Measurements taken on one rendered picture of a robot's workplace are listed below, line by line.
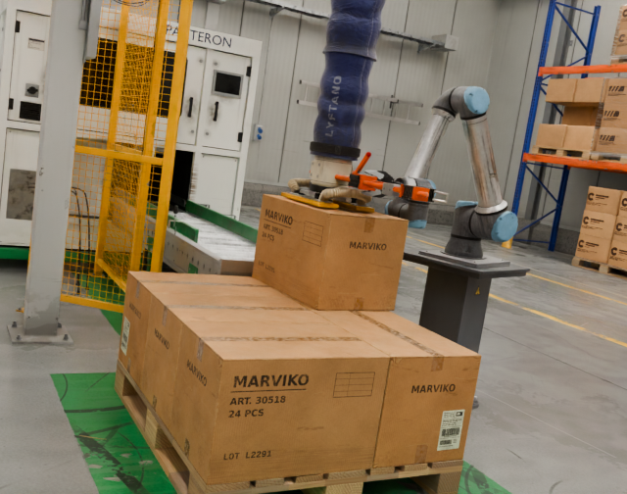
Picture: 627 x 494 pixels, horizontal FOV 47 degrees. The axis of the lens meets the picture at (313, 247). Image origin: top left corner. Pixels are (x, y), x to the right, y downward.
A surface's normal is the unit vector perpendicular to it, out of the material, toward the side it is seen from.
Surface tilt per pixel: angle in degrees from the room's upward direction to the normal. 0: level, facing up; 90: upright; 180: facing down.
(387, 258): 90
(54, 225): 90
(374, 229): 90
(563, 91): 90
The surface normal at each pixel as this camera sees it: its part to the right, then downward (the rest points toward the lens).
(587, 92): -0.90, -0.07
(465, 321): 0.73, 0.20
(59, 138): 0.46, 0.18
